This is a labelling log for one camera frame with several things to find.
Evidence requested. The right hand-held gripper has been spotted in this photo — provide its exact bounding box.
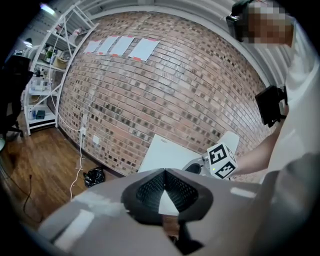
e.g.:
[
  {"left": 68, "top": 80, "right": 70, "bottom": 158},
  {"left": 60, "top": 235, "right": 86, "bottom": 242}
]
[{"left": 184, "top": 131, "right": 241, "bottom": 181}]

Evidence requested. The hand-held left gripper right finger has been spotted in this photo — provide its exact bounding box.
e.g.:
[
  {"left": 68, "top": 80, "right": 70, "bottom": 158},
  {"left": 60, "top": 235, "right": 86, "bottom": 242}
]
[{"left": 164, "top": 169, "right": 214, "bottom": 222}]

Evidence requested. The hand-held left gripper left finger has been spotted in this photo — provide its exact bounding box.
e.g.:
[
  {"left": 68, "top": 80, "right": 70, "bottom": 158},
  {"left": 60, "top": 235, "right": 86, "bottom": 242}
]
[{"left": 120, "top": 169, "right": 166, "bottom": 225}]

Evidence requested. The person's right forearm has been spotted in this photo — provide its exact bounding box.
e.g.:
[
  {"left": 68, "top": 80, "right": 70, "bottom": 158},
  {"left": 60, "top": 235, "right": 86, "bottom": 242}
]
[{"left": 231, "top": 124, "right": 284, "bottom": 180}]

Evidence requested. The white table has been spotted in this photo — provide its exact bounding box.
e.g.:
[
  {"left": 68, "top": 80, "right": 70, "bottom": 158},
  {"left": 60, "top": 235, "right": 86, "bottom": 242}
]
[{"left": 138, "top": 133, "right": 221, "bottom": 216}]

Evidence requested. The black plastic bag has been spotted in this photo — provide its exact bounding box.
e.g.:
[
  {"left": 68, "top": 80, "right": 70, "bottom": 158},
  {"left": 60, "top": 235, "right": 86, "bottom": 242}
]
[{"left": 82, "top": 166, "right": 106, "bottom": 189}]

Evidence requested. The black chest-mounted device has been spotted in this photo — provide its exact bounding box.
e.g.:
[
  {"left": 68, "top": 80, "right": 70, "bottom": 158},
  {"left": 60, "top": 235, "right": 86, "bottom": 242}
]
[{"left": 254, "top": 84, "right": 289, "bottom": 129}]

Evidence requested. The person's white shirt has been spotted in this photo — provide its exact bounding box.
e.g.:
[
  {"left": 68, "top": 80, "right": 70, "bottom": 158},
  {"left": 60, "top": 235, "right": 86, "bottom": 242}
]
[{"left": 249, "top": 17, "right": 320, "bottom": 181}]

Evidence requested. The large white paper sheet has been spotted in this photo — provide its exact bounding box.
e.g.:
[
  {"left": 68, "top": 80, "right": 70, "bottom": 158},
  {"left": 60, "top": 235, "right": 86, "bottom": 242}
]
[{"left": 128, "top": 37, "right": 161, "bottom": 62}]

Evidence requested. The person's head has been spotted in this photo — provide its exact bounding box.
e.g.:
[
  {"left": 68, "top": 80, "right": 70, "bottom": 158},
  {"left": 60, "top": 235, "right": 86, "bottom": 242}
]
[{"left": 237, "top": 0, "right": 296, "bottom": 48}]

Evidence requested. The cardboard box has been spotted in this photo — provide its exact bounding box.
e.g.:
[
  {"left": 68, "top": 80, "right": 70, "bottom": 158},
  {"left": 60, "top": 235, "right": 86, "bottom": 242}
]
[{"left": 55, "top": 56, "right": 69, "bottom": 70}]

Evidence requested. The black office chair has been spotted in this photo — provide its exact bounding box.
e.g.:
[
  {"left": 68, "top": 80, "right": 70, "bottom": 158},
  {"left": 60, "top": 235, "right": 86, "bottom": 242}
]
[{"left": 0, "top": 55, "right": 34, "bottom": 139}]

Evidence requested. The white metal shelf unit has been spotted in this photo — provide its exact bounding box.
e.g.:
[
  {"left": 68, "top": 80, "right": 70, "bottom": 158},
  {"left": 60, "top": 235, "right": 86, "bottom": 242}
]
[{"left": 23, "top": 4, "right": 100, "bottom": 137}]

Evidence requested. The ceiling light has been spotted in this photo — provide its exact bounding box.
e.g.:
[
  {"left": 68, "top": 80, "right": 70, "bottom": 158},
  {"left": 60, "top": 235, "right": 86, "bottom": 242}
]
[{"left": 39, "top": 3, "right": 56, "bottom": 15}]

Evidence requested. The white cable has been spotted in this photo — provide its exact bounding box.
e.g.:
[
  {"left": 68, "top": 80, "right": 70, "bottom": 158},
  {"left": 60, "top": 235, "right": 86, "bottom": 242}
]
[{"left": 47, "top": 32, "right": 87, "bottom": 202}]

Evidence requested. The white wall socket with plug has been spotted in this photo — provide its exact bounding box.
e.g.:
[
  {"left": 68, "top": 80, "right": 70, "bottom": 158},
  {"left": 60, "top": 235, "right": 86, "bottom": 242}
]
[{"left": 79, "top": 126, "right": 88, "bottom": 146}]

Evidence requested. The black cable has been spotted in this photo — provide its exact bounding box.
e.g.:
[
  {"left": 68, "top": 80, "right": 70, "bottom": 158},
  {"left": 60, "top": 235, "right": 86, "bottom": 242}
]
[{"left": 22, "top": 174, "right": 42, "bottom": 224}]

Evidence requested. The black head-worn camera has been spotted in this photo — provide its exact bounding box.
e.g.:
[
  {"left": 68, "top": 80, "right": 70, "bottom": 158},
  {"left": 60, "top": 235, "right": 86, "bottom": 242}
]
[{"left": 225, "top": 0, "right": 253, "bottom": 40}]

